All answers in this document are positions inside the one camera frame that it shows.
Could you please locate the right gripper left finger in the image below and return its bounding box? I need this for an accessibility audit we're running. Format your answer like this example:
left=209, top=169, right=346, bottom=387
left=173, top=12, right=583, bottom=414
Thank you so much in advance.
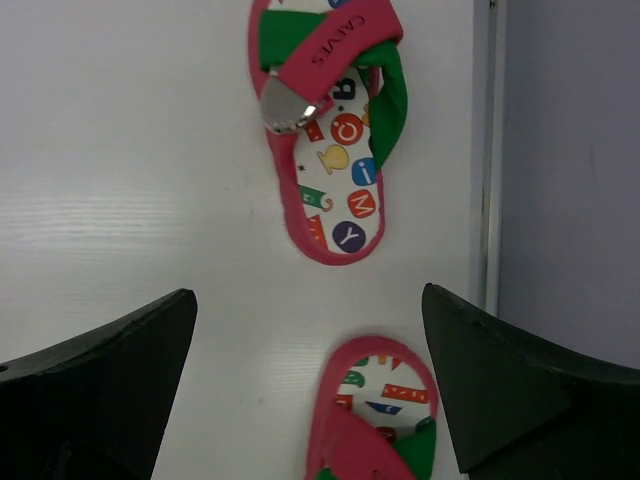
left=1, top=289, right=198, bottom=479

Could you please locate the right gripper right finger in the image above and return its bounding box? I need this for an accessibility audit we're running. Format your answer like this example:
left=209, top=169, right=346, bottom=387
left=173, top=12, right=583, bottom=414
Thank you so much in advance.
left=422, top=283, right=639, bottom=479

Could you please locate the pink green sandal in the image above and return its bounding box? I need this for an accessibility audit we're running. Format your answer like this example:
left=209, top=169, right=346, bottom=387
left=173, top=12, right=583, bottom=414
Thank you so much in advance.
left=305, top=335, right=439, bottom=480
left=248, top=1, right=408, bottom=266

